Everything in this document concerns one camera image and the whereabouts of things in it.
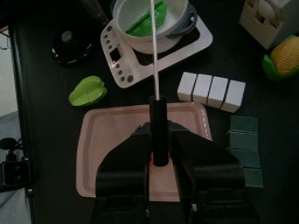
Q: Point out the dark teal square block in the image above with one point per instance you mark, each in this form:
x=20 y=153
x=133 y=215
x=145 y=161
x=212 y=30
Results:
x=244 y=124
x=247 y=159
x=244 y=141

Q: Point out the black round lid with knob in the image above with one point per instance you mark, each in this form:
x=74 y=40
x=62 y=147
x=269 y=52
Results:
x=69 y=46

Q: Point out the white toy induction stove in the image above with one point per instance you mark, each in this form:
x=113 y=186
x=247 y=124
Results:
x=128 y=67

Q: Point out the pink rectangular tray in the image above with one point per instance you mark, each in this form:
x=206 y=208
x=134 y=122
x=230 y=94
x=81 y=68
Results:
x=112 y=137

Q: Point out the yellow toy corn green husk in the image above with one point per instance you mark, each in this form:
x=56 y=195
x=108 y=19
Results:
x=285 y=57

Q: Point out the white slotted holder box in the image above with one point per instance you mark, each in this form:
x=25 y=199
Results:
x=264 y=26

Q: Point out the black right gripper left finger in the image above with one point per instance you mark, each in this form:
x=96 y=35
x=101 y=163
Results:
x=121 y=175

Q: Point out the white rectangular block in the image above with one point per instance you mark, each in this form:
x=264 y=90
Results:
x=233 y=96
x=201 y=89
x=186 y=86
x=217 y=92

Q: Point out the green toy bell pepper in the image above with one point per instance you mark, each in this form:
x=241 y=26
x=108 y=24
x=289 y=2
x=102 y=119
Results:
x=88 y=91

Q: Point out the black camera device with mount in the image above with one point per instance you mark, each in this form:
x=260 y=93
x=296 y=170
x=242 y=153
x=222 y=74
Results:
x=14 y=172

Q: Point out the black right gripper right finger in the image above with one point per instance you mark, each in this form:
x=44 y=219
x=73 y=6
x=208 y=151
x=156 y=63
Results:
x=212 y=172

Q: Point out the green toy pea pod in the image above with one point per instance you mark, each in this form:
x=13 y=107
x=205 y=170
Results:
x=149 y=20

